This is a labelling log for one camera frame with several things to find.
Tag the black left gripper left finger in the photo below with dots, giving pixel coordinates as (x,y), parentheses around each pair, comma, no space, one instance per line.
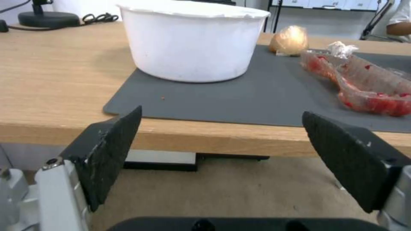
(106,154)

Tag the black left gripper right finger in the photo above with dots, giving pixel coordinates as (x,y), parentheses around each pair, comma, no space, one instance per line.
(346,158)

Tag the white round takeout bowl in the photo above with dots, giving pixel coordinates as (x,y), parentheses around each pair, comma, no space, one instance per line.
(192,43)

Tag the clear plastic tray red residue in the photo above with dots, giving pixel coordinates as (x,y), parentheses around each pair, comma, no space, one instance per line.
(363,81)

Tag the crumpled white tissue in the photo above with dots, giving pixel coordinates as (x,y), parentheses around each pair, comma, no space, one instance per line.
(342,49)

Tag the dark grey table mat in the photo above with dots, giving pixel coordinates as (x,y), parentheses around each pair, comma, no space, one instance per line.
(257,91)

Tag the crumpled brown plastic wrap ball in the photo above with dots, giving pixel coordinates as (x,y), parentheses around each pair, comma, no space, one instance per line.
(290,41)

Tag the black round lamp base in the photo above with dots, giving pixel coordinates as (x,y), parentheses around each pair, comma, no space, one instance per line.
(48,18)

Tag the person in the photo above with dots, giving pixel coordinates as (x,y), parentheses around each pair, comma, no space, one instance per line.
(399,20)

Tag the black plug adapter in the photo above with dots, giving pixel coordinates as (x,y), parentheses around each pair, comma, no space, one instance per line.
(3,26)

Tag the black chair frame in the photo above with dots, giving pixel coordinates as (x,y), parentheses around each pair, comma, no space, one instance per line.
(377,21)

